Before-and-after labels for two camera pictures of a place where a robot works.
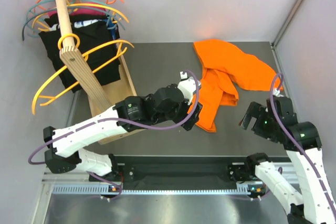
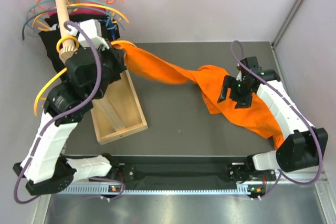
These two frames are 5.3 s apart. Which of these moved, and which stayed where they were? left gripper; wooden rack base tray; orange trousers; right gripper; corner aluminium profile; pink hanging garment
Moved: right gripper; left gripper; orange trousers
Stayed: wooden rack base tray; pink hanging garment; corner aluminium profile
